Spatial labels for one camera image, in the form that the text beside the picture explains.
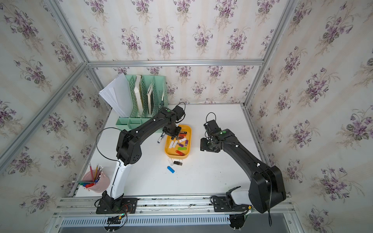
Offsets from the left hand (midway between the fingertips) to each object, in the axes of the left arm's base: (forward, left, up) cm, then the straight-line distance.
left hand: (176, 136), depth 92 cm
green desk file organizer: (+29, +17, +10) cm, 35 cm away
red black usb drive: (+2, -2, -5) cm, 6 cm away
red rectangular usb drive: (+4, -4, -4) cm, 6 cm away
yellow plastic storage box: (-8, +2, -7) cm, 11 cm away
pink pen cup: (-29, +39, -3) cm, 48 cm away
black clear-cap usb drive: (-15, -1, -7) cm, 17 cm away
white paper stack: (+24, +41, +15) cm, 49 cm away
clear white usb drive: (-2, +4, -6) cm, 8 cm away
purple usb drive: (-1, -7, -6) cm, 9 cm away
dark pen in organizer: (+36, +13, -4) cm, 38 cm away
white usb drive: (-2, +1, -6) cm, 6 cm away
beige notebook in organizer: (+25, +19, +13) cm, 34 cm away
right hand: (-10, -18, +4) cm, 21 cm away
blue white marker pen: (+3, +11, -6) cm, 12 cm away
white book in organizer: (+23, +25, +16) cm, 37 cm away
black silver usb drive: (+6, -5, -5) cm, 10 cm away
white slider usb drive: (+1, -4, -6) cm, 8 cm away
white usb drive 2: (-14, +3, -7) cm, 16 cm away
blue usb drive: (-19, +3, -8) cm, 21 cm away
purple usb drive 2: (-3, -3, -6) cm, 8 cm away
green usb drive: (-5, -4, -7) cm, 9 cm away
